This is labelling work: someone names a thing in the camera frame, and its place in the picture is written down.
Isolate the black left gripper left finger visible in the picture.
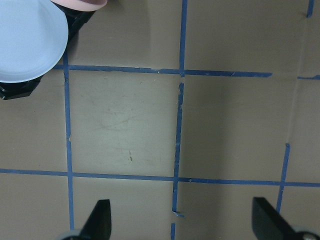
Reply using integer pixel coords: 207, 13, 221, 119
79, 199, 112, 240

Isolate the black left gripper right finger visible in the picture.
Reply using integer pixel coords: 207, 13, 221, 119
251, 197, 303, 240

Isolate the blue plate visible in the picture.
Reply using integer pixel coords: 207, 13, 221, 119
0, 0, 69, 83

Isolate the pink plate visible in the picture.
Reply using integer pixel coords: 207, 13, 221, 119
51, 0, 108, 12

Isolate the black dish rack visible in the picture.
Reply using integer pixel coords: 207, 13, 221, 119
0, 3, 95, 100

